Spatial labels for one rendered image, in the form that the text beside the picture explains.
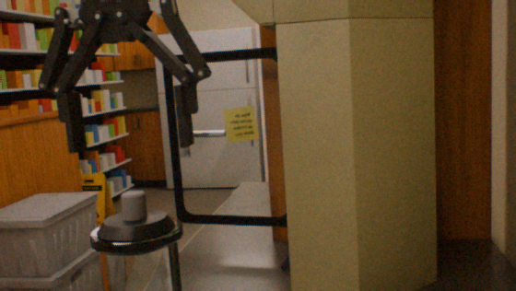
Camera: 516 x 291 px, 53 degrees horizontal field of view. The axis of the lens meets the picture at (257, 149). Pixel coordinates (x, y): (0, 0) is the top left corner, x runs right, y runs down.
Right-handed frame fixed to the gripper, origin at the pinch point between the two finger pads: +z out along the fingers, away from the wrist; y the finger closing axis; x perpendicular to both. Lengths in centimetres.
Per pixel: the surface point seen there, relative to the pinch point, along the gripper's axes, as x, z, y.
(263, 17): -23.9, -14.4, -13.0
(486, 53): -61, -6, -53
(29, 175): -238, 51, 180
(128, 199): 1.5, 6.8, 0.5
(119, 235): 4.4, 10.2, 0.7
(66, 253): -198, 88, 136
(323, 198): -23.6, 14.2, -20.4
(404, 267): -31, 29, -33
